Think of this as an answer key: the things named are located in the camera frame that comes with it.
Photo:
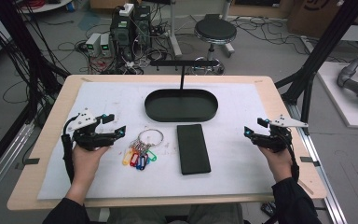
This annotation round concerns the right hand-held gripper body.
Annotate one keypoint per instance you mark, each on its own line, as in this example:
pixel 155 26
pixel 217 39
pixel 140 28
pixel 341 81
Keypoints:
pixel 275 140

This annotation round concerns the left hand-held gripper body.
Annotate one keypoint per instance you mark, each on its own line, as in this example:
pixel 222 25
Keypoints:
pixel 88 138

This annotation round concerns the black wallet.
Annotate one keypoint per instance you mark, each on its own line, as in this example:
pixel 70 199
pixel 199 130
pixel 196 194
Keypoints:
pixel 193 149

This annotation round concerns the black oval tray with hanger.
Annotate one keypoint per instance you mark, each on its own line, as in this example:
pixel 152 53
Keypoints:
pixel 180 107

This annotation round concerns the person's right hand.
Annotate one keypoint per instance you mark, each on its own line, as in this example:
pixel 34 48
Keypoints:
pixel 279 165

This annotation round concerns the person's left hand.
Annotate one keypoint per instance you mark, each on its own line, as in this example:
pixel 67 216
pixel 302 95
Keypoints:
pixel 84 163

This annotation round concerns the white foam mat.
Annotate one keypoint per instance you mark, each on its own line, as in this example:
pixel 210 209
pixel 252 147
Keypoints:
pixel 112 102

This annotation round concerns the black tape piece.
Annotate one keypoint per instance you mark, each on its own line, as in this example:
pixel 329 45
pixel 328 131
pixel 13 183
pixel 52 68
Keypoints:
pixel 309 160
pixel 31 161

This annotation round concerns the tan tape strip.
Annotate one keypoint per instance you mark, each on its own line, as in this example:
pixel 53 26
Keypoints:
pixel 307 187

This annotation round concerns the grey power supply unit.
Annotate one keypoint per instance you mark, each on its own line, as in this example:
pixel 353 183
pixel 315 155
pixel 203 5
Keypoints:
pixel 92 43
pixel 105 45

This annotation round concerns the white platform board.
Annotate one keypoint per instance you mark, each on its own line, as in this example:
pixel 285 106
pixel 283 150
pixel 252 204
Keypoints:
pixel 348 112

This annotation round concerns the black computer tower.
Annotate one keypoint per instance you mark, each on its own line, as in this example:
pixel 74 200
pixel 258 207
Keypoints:
pixel 121 34
pixel 143 21

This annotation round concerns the black round stool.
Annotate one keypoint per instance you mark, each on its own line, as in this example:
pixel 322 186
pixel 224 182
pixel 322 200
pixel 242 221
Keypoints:
pixel 215 29

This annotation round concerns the grey metal stand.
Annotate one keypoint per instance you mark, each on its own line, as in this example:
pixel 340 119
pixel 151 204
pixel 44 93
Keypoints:
pixel 174 31

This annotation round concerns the white power strip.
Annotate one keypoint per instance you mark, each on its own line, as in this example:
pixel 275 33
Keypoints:
pixel 126 9

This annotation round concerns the cardboard box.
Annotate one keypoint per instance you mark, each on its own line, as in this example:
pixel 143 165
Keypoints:
pixel 317 15

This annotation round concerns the aluminium rail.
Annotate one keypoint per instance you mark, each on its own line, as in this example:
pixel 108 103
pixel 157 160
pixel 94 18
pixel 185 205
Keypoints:
pixel 3 168
pixel 329 189

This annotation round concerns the black frame post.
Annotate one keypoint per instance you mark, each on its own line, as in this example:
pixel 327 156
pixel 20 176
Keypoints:
pixel 21 40
pixel 320 49

